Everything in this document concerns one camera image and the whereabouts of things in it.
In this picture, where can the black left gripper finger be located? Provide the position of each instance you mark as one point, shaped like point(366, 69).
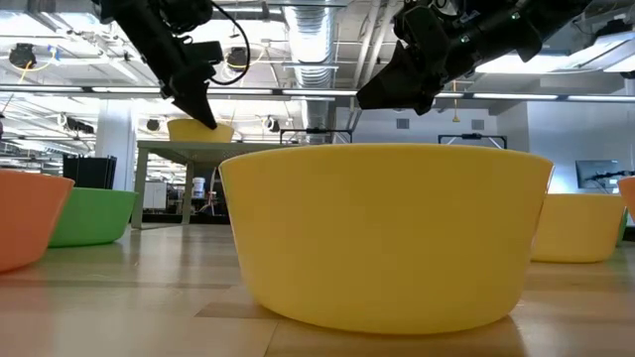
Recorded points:
point(198, 99)

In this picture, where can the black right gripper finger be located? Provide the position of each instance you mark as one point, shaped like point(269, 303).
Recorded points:
point(402, 84)

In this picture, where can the yellow plastic mini bowl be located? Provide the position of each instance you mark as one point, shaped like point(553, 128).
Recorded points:
point(387, 238)
point(578, 228)
point(188, 133)

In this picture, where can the orange plastic mini bowl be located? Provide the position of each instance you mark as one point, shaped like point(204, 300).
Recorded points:
point(629, 196)
point(30, 218)

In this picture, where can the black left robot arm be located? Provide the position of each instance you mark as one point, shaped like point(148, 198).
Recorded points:
point(188, 12)

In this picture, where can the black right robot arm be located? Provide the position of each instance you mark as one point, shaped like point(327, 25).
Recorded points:
point(521, 30)

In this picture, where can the pale green metal shelf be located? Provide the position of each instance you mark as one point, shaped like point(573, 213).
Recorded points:
point(164, 149)

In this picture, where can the yellow hanging pendant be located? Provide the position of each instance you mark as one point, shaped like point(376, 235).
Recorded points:
point(455, 116)

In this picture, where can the white plastic bucket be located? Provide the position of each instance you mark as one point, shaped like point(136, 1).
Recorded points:
point(198, 188)

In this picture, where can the white room pillar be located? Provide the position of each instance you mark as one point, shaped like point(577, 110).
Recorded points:
point(115, 149)

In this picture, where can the long ceiling light strip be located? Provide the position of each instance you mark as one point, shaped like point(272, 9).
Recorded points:
point(49, 89)
point(516, 96)

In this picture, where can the white ceiling light panel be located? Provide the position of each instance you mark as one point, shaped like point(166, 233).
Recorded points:
point(546, 59)

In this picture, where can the black room partition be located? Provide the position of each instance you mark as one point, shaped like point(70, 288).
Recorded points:
point(89, 171)

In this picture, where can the grey wall vent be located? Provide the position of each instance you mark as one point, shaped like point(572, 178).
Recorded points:
point(403, 123)
point(477, 124)

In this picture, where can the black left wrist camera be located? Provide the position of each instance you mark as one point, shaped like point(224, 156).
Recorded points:
point(208, 52)

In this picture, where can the silver ventilation duct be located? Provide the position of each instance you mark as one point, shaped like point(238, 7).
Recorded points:
point(310, 30)

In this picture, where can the black table edge rail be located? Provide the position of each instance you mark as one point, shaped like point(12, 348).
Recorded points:
point(208, 218)

